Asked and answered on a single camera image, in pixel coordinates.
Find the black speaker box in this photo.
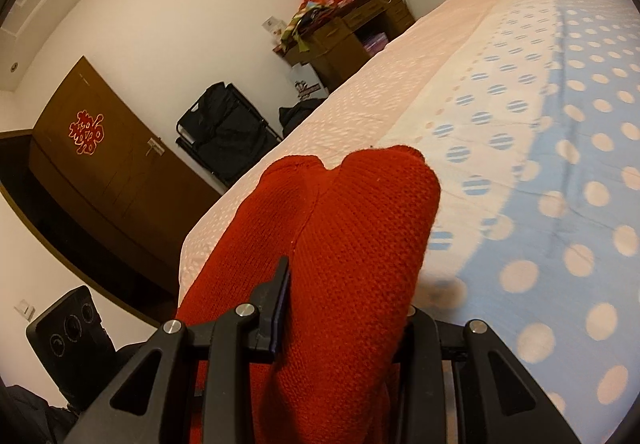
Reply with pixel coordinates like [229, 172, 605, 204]
[26, 286, 116, 412]

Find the blue polka dot bedspread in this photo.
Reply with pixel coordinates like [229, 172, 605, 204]
[179, 0, 639, 443]

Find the dark wooden desk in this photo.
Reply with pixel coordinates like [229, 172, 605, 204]
[273, 0, 416, 92]

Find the white paper bag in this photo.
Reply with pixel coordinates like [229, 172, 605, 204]
[288, 63, 329, 101]

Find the white wall switch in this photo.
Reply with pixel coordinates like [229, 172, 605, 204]
[14, 300, 35, 321]

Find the dark brown wooden door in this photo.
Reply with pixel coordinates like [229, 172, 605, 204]
[29, 58, 220, 289]

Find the red knitted garment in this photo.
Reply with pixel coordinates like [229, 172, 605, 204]
[177, 146, 440, 443]

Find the red door decoration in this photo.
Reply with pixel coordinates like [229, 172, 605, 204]
[68, 110, 105, 156]

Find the black folding chair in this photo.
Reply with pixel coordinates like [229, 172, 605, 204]
[176, 82, 281, 187]

